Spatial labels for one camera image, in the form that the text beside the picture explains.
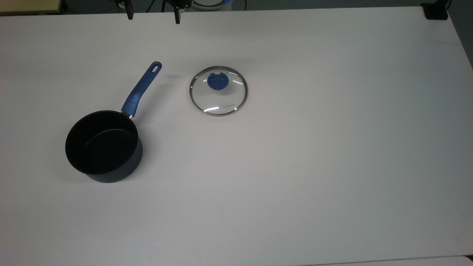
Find light wooden desk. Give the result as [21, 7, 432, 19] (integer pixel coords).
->
[0, 0, 64, 16]

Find black table clamp block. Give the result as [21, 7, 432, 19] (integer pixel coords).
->
[422, 0, 450, 20]

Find glass lid with blue knob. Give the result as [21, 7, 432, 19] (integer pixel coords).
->
[189, 65, 248, 117]

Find black Panda gripper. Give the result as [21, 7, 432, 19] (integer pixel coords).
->
[126, 0, 193, 25]

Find black saucepan with blue handle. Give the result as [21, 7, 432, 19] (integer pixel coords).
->
[65, 61, 163, 184]

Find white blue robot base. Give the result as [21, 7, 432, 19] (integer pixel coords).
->
[192, 0, 232, 10]

